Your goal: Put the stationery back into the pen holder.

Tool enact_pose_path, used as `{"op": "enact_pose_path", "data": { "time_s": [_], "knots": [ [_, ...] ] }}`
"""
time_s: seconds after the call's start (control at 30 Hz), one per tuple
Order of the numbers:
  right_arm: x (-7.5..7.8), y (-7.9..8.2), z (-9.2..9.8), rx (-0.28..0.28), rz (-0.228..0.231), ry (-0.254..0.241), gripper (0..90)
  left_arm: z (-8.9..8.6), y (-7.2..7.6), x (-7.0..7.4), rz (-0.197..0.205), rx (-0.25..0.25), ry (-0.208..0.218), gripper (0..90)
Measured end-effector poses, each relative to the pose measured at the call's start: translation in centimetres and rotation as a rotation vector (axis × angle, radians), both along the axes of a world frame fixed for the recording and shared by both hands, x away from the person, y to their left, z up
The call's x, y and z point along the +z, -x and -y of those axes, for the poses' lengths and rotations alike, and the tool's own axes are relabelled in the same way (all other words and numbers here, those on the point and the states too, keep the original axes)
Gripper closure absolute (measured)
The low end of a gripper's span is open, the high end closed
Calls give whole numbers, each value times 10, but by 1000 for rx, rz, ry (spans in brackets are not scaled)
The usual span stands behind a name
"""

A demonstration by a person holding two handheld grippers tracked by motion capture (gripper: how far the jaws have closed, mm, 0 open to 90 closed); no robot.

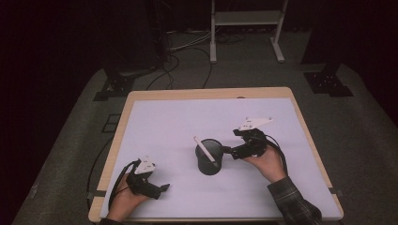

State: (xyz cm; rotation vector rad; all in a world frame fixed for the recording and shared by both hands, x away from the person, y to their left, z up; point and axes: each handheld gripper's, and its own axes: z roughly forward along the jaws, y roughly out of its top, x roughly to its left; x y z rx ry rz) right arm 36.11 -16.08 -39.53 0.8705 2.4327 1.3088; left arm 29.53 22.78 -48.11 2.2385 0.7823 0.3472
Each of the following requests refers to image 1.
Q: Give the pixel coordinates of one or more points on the person's left hand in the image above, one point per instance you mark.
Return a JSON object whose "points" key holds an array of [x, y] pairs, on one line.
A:
{"points": [[125, 201]]}

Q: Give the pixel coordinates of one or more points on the black mesh pen holder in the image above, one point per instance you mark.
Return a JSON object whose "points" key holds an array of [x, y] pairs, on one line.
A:
{"points": [[209, 159]]}

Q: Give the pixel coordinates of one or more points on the black tape strip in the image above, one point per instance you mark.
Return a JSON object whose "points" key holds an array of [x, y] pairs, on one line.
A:
{"points": [[97, 193], [336, 191]]}

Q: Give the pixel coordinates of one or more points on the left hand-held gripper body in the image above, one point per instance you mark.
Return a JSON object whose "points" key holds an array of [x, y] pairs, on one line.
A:
{"points": [[144, 182]]}

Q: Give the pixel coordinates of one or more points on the white metal stand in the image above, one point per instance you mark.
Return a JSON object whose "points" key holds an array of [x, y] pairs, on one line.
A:
{"points": [[247, 18]]}

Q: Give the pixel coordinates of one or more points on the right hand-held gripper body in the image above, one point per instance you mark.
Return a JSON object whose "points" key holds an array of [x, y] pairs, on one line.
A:
{"points": [[252, 145]]}

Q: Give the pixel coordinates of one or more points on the black stand base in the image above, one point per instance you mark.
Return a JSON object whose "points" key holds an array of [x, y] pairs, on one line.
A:
{"points": [[117, 86], [327, 82]]}

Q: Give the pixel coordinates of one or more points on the wooden table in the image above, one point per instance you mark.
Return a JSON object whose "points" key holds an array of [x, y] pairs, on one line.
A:
{"points": [[203, 93]]}

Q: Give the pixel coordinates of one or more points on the white table mat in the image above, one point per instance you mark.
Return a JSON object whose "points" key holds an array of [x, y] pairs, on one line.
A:
{"points": [[175, 125]]}

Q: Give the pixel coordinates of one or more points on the white pen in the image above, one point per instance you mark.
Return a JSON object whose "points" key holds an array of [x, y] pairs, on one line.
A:
{"points": [[205, 150]]}

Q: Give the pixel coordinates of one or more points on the person's right hand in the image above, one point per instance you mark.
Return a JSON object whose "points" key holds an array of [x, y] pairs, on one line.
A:
{"points": [[269, 165]]}

